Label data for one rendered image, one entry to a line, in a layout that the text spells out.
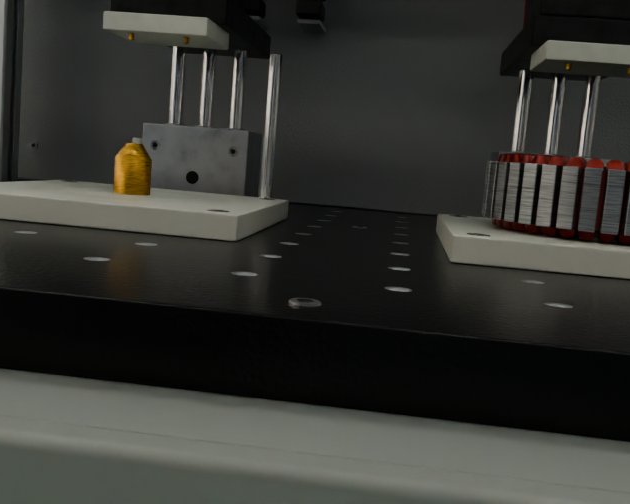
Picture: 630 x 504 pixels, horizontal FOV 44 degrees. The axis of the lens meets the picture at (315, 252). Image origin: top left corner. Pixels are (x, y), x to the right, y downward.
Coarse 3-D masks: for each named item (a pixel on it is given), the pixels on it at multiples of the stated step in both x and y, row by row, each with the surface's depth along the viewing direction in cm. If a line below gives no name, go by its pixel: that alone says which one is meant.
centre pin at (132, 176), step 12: (132, 144) 41; (120, 156) 41; (132, 156) 41; (144, 156) 41; (120, 168) 41; (132, 168) 41; (144, 168) 41; (120, 180) 41; (132, 180) 41; (144, 180) 41; (120, 192) 41; (132, 192) 41; (144, 192) 42
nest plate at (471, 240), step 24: (456, 216) 46; (456, 240) 33; (480, 240) 33; (504, 240) 33; (528, 240) 33; (552, 240) 34; (576, 240) 35; (480, 264) 33; (504, 264) 33; (528, 264) 33; (552, 264) 33; (576, 264) 32; (600, 264) 32; (624, 264) 32
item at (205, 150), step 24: (144, 144) 54; (168, 144) 54; (192, 144) 54; (216, 144) 53; (240, 144) 53; (168, 168) 54; (192, 168) 54; (216, 168) 54; (240, 168) 53; (216, 192) 54; (240, 192) 54
